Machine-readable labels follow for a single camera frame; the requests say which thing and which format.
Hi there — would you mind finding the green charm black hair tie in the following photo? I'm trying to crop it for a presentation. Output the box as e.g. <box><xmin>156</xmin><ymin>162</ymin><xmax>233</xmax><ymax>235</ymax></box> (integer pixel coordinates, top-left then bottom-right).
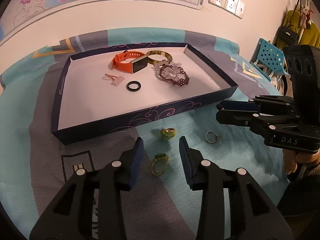
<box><xmin>160</xmin><ymin>127</ymin><xmax>176</xmax><ymax>140</ymax></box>

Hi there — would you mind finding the purple beaded bracelet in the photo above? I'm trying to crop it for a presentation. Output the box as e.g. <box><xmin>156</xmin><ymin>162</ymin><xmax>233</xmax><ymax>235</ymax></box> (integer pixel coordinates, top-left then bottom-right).
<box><xmin>158</xmin><ymin>63</ymin><xmax>190</xmax><ymax>86</ymax></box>

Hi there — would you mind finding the clear crystal bead bracelet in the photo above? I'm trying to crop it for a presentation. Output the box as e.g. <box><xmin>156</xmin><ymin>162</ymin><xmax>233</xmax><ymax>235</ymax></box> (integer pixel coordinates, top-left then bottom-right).
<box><xmin>152</xmin><ymin>59</ymin><xmax>185</xmax><ymax>79</ymax></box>

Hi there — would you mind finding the black ring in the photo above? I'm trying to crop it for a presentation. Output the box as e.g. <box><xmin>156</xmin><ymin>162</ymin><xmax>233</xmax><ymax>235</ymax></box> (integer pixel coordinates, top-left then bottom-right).
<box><xmin>126</xmin><ymin>80</ymin><xmax>142</xmax><ymax>92</ymax></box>

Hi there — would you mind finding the pink charm keyring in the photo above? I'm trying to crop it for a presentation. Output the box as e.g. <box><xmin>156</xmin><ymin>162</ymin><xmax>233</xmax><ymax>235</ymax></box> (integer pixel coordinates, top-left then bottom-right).
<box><xmin>103</xmin><ymin>73</ymin><xmax>125</xmax><ymax>87</ymax></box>

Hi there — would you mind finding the black shoulder bag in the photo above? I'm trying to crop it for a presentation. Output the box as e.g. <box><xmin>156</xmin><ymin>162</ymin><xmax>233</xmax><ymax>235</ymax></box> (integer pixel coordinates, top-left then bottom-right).
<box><xmin>277</xmin><ymin>24</ymin><xmax>299</xmax><ymax>46</ymax></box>

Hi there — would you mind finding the person's right hand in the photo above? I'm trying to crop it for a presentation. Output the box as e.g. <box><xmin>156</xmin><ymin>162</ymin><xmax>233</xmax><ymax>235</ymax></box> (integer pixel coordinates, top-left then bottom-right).
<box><xmin>283</xmin><ymin>150</ymin><xmax>319</xmax><ymax>174</ymax></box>

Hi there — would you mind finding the blue perforated plastic basket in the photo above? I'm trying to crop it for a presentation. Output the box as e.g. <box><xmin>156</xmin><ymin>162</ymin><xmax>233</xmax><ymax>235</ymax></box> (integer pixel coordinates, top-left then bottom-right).
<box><xmin>251</xmin><ymin>38</ymin><xmax>288</xmax><ymax>75</ymax></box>

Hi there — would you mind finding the teal grey patterned bedsheet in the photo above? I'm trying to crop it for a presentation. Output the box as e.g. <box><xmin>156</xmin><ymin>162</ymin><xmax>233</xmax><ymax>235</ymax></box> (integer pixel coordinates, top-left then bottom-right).
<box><xmin>1</xmin><ymin>40</ymin><xmax>288</xmax><ymax>239</ymax></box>

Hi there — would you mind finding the yellow hanging garment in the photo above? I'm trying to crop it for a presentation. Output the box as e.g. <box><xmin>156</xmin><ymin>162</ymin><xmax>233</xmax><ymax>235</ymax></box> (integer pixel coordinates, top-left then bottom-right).
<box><xmin>283</xmin><ymin>10</ymin><xmax>319</xmax><ymax>48</ymax></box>

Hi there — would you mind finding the orange smart watch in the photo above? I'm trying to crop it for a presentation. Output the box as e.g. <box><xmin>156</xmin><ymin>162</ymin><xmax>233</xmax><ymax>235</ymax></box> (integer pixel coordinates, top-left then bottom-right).
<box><xmin>111</xmin><ymin>50</ymin><xmax>148</xmax><ymax>74</ymax></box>

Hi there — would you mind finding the dark blue shallow box tray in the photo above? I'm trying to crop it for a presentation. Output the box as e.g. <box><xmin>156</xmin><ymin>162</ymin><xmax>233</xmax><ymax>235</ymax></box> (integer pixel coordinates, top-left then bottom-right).
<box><xmin>51</xmin><ymin>42</ymin><xmax>237</xmax><ymax>145</ymax></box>

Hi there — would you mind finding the silver ring with stone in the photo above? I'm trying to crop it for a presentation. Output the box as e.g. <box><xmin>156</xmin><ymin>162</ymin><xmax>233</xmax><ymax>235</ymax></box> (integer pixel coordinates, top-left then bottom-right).
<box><xmin>205</xmin><ymin>131</ymin><xmax>221</xmax><ymax>144</ymax></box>

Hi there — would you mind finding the gold chain green bead ring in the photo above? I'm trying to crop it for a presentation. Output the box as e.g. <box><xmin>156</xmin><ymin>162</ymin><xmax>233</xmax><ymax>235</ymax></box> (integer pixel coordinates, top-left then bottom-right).
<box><xmin>150</xmin><ymin>152</ymin><xmax>169</xmax><ymax>177</ymax></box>

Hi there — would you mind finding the tortoiseshell bangle bracelet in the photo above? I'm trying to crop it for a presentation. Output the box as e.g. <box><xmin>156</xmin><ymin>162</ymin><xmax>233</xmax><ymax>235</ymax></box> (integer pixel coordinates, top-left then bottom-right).
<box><xmin>145</xmin><ymin>50</ymin><xmax>174</xmax><ymax>65</ymax></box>

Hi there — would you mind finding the white wall socket panel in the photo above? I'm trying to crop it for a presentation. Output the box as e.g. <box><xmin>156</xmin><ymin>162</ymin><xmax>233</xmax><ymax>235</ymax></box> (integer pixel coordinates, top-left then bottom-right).
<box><xmin>208</xmin><ymin>0</ymin><xmax>246</xmax><ymax>18</ymax></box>

